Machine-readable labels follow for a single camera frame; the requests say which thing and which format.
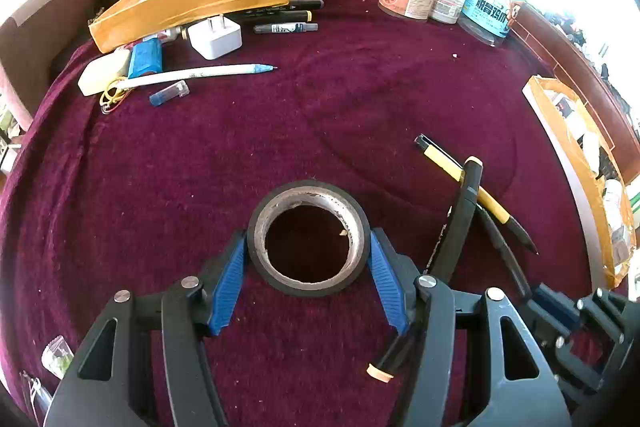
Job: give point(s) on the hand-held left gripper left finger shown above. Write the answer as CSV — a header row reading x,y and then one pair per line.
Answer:
x,y
227,289

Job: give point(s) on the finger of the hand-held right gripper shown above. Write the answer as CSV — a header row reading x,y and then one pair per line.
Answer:
x,y
557,309
602,337

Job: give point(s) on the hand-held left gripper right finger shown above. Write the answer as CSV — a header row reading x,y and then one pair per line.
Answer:
x,y
387,289

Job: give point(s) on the black tape roll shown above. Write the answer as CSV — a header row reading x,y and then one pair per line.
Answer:
x,y
300,279

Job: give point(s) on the thin black pen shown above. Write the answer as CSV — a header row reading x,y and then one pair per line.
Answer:
x,y
502,247

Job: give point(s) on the yellow taped cardboard tray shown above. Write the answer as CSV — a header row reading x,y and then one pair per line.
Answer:
x,y
570,162

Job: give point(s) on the beige capped black marker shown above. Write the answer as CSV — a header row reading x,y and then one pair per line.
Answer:
x,y
462,207

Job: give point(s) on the yellow and black pen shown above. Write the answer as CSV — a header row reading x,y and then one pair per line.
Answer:
x,y
450,164

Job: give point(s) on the maroon velvet tablecloth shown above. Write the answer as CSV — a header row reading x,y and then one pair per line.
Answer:
x,y
250,147

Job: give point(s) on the small clear plastic bag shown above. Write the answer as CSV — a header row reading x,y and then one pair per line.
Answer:
x,y
57,357

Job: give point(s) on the clear plastic piece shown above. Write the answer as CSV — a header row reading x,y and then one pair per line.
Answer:
x,y
36,392

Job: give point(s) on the white pen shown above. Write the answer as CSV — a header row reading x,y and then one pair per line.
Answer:
x,y
200,73

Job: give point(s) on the yellow rubber bands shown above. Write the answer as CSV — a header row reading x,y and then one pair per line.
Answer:
x,y
115,96

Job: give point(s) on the blue flat pack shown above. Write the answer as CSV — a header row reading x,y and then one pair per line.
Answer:
x,y
146,59

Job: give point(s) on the white eraser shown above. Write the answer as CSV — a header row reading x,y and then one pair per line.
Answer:
x,y
102,72

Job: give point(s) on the white charger plug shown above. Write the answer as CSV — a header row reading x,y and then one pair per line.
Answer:
x,y
215,38

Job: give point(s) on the wooden brick pattern counter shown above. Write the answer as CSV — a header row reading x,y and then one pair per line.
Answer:
x,y
565,52

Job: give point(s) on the white label black marker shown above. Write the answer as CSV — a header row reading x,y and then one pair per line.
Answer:
x,y
285,28

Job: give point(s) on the yellow band black marker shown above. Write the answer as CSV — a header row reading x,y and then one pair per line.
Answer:
x,y
280,17

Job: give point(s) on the plain black pen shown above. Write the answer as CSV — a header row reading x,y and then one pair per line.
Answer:
x,y
295,5

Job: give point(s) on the brown upholstered chair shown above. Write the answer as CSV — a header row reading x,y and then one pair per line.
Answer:
x,y
45,22

